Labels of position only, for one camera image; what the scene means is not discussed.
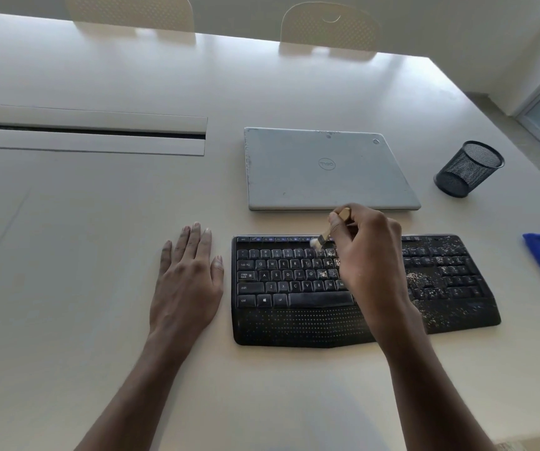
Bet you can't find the person's right hand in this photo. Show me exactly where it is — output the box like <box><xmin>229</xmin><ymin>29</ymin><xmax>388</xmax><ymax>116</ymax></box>
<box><xmin>328</xmin><ymin>203</ymin><xmax>428</xmax><ymax>360</ymax></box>

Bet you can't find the person's left hand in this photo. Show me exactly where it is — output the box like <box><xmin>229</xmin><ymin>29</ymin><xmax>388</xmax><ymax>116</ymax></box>
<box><xmin>149</xmin><ymin>222</ymin><xmax>225</xmax><ymax>348</ymax></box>

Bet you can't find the small wooden brush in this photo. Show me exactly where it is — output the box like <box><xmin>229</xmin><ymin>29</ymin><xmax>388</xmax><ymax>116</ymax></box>
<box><xmin>309</xmin><ymin>207</ymin><xmax>352</xmax><ymax>251</ymax></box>

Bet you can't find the black keyboard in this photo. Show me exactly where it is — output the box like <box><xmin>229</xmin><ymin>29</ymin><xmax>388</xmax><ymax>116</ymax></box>
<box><xmin>231</xmin><ymin>233</ymin><xmax>502</xmax><ymax>349</ymax></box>

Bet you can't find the person's right forearm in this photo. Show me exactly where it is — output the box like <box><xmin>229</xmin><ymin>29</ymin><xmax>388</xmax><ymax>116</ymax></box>
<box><xmin>382</xmin><ymin>328</ymin><xmax>499</xmax><ymax>451</ymax></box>

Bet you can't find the person's left forearm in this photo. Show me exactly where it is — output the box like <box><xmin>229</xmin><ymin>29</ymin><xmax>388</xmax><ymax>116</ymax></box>
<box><xmin>75</xmin><ymin>331</ymin><xmax>194</xmax><ymax>451</ymax></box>

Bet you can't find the silver laptop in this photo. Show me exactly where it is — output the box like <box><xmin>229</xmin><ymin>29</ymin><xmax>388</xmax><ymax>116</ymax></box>
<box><xmin>243</xmin><ymin>127</ymin><xmax>422</xmax><ymax>212</ymax></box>

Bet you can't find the black mesh pen holder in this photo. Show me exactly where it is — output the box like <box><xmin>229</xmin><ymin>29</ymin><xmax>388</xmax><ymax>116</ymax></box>
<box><xmin>433</xmin><ymin>140</ymin><xmax>506</xmax><ymax>199</ymax></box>

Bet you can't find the cream perforated chair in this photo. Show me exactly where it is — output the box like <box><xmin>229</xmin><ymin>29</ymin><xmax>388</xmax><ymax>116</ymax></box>
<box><xmin>279</xmin><ymin>1</ymin><xmax>383</xmax><ymax>52</ymax></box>
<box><xmin>63</xmin><ymin>0</ymin><xmax>195</xmax><ymax>33</ymax></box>

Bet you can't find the grey desk cable slot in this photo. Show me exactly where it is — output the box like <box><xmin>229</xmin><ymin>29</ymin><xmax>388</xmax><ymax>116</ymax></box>
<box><xmin>0</xmin><ymin>104</ymin><xmax>209</xmax><ymax>157</ymax></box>

